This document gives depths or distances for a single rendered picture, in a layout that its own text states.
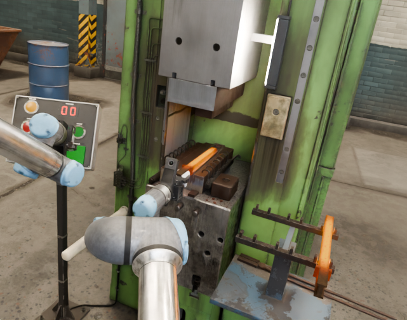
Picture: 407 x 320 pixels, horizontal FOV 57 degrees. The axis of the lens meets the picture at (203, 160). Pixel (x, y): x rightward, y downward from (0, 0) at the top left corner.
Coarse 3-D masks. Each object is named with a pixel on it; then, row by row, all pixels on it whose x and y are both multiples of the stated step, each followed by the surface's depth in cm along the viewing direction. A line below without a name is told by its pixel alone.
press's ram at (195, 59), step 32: (192, 0) 132; (224, 0) 128; (256, 0) 140; (192, 32) 136; (224, 32) 132; (256, 32) 153; (160, 64) 144; (192, 64) 140; (224, 64) 135; (256, 64) 167
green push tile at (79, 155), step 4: (80, 148) 153; (84, 148) 154; (68, 152) 152; (72, 152) 153; (76, 152) 153; (80, 152) 153; (84, 152) 153; (68, 156) 152; (72, 156) 152; (76, 156) 153; (80, 156) 153; (84, 156) 154; (76, 160) 152; (80, 160) 153
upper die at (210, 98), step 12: (180, 84) 144; (192, 84) 142; (204, 84) 140; (240, 84) 170; (168, 96) 147; (180, 96) 145; (192, 96) 144; (204, 96) 142; (216, 96) 140; (228, 96) 156; (240, 96) 175; (204, 108) 143; (216, 108) 144
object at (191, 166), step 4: (212, 148) 182; (204, 152) 174; (208, 152) 175; (212, 152) 177; (200, 156) 168; (204, 156) 169; (208, 156) 173; (196, 160) 163; (200, 160) 163; (204, 160) 169; (184, 164) 154; (188, 164) 156; (192, 164) 157; (196, 164) 159; (180, 168) 150; (184, 168) 151; (188, 168) 151; (192, 168) 153; (180, 172) 146; (184, 172) 147
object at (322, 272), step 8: (328, 216) 138; (328, 224) 132; (328, 232) 127; (328, 240) 122; (328, 248) 118; (320, 256) 113; (328, 256) 114; (320, 264) 109; (328, 264) 110; (320, 272) 104; (328, 272) 106; (320, 280) 101; (328, 280) 107; (320, 288) 100; (320, 296) 100
